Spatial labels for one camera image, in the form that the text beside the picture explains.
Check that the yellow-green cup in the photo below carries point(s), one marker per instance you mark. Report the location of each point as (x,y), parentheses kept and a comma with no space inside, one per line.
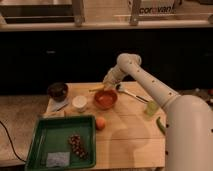
(151,108)

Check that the white cup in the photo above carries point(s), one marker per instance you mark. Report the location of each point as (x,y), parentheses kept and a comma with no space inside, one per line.
(79,103)

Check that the dark brown bowl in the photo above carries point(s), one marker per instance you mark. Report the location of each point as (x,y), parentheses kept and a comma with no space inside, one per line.
(58,91)

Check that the grey sponge cloth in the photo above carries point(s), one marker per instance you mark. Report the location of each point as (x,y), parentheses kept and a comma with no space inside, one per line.
(58,159)

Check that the green plastic tray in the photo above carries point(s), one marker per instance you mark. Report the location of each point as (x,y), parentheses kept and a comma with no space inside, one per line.
(51,135)

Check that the orange peach fruit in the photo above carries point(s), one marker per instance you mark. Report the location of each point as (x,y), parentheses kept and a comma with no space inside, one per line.
(100,123)

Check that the yellow banana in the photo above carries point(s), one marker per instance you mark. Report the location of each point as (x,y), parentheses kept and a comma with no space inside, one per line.
(98,88)

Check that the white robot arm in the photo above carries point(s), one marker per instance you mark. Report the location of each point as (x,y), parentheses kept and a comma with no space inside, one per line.
(189,119)

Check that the purple grape bunch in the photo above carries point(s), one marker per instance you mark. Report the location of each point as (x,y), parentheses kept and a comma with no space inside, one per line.
(77,146)

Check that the cardboard box with lettering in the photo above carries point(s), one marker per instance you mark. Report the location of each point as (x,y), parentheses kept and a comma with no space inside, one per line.
(148,7)

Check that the red bowl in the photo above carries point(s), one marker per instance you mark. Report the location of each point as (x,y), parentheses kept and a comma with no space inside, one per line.
(105,99)

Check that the knife on white napkin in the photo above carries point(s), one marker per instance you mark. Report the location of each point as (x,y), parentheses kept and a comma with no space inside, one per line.
(56,106)

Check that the green chili pepper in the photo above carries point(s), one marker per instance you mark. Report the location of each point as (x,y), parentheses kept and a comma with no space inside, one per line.
(160,126)

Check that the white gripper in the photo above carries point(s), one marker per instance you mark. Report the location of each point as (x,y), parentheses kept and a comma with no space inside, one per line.
(113,77)

